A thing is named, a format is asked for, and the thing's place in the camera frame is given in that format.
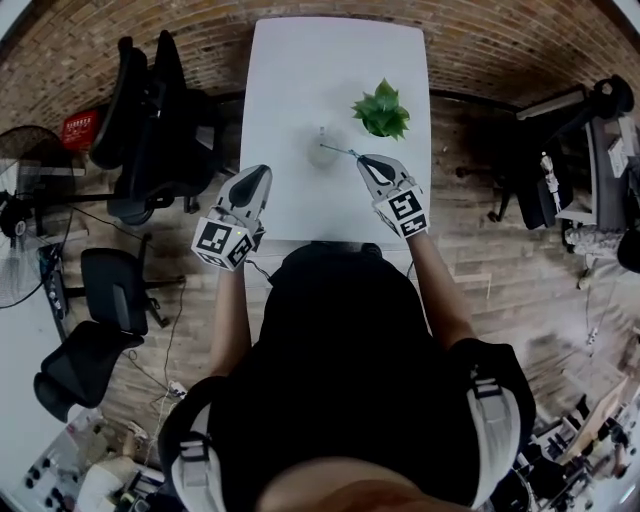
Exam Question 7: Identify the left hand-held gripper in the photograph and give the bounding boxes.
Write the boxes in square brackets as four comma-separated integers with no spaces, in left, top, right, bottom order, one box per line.
[191,163,275,274]

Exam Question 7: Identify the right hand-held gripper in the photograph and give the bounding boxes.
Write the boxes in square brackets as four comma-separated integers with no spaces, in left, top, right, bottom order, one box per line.
[354,153,432,241]

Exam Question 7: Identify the white cup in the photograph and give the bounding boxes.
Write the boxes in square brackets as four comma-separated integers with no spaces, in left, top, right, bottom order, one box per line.
[305,126,338,170]

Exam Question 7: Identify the person's right forearm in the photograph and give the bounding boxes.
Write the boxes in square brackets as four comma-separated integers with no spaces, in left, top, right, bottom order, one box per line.
[407,232,477,353]

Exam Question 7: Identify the person's left forearm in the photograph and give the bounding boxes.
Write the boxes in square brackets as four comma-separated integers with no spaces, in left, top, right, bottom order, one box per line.
[207,262,252,380]

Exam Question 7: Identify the green potted plant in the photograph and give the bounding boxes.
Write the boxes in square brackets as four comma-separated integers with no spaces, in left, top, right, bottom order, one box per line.
[350,76,412,142]

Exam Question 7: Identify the white table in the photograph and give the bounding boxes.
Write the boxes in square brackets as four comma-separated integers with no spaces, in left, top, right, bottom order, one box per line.
[238,16,432,261]

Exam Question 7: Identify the white folded umbrella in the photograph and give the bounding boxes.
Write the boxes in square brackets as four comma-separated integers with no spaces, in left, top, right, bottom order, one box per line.
[539,153,565,214]

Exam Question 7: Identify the person's body in black clothing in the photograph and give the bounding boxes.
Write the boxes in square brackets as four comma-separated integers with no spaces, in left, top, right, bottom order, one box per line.
[157,241,537,512]

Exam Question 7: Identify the red box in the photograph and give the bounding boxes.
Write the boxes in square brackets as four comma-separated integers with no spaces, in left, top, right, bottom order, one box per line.
[59,109,102,152]

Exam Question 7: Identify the grey desk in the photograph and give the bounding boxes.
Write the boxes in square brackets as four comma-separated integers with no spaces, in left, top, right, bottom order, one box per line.
[514,84,640,236]

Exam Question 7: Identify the black standing fan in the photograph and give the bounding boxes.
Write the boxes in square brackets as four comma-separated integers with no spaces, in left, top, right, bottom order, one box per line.
[0,124,90,312]

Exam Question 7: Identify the white desk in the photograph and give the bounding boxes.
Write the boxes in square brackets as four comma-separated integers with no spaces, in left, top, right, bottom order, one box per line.
[0,285,104,512]

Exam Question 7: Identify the white harness vest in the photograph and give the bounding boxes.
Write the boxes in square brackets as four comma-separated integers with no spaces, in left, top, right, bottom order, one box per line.
[169,377,524,512]

